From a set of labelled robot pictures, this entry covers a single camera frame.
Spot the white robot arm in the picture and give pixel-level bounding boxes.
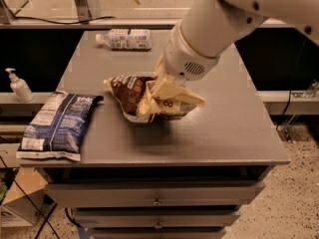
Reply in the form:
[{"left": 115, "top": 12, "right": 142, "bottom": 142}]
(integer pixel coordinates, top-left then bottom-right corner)
[{"left": 138, "top": 0, "right": 319, "bottom": 116}]

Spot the cardboard box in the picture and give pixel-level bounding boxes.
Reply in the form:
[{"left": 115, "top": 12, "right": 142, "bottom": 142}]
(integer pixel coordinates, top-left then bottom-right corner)
[{"left": 1, "top": 167, "right": 47, "bottom": 228}]

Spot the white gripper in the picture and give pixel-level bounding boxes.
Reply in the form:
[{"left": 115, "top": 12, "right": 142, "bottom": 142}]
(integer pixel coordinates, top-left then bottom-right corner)
[{"left": 138, "top": 21, "right": 219, "bottom": 117}]

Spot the grey metal frame leg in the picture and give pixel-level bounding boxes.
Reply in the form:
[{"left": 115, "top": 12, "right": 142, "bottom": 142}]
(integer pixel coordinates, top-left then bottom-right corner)
[{"left": 74, "top": 0, "right": 103, "bottom": 21}]

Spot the grey drawer cabinet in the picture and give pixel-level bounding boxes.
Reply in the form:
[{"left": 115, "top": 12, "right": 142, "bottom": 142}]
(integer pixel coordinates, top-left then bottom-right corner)
[{"left": 19, "top": 28, "right": 291, "bottom": 239}]

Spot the white pump dispenser bottle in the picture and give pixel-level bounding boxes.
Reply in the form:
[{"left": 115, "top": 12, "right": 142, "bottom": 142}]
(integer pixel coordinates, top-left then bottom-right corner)
[{"left": 6, "top": 68, "right": 34, "bottom": 103}]

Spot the grey drawer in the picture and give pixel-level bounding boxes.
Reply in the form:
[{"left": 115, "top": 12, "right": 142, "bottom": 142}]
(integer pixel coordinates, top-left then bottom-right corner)
[
  {"left": 74, "top": 208, "right": 239, "bottom": 228},
  {"left": 44, "top": 181, "right": 265, "bottom": 208},
  {"left": 91, "top": 228, "right": 226, "bottom": 239}
]

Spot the clear plastic water bottle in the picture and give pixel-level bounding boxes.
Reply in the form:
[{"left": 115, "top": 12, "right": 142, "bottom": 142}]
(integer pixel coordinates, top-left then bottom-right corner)
[{"left": 96, "top": 29, "right": 152, "bottom": 51}]

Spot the brown sea salt chip bag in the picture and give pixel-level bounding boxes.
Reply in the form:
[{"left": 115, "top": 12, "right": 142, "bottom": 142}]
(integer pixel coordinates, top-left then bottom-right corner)
[{"left": 104, "top": 75, "right": 195, "bottom": 123}]

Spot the middle grey drawer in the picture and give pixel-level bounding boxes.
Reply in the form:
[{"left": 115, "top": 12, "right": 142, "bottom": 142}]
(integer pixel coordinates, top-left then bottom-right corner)
[{"left": 74, "top": 208, "right": 239, "bottom": 228}]

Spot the bottom grey drawer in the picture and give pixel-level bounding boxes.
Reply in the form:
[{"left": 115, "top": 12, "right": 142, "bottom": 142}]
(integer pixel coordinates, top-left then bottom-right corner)
[{"left": 91, "top": 228, "right": 226, "bottom": 239}]

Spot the black cable on shelf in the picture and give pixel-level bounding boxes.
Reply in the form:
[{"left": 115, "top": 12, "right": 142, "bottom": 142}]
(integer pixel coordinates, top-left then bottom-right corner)
[{"left": 8, "top": 10, "right": 116, "bottom": 26}]

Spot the blue chip bag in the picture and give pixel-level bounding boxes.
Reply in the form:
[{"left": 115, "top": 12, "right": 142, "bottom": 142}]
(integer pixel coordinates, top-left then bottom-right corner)
[{"left": 16, "top": 92, "right": 104, "bottom": 161}]

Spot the top grey drawer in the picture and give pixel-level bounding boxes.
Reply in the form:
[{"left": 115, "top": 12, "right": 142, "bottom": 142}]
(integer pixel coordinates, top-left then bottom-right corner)
[{"left": 44, "top": 181, "right": 265, "bottom": 208}]

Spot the black floor cable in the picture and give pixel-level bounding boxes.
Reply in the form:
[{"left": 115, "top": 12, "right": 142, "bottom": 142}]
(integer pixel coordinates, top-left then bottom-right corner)
[{"left": 0, "top": 154, "right": 61, "bottom": 239}]

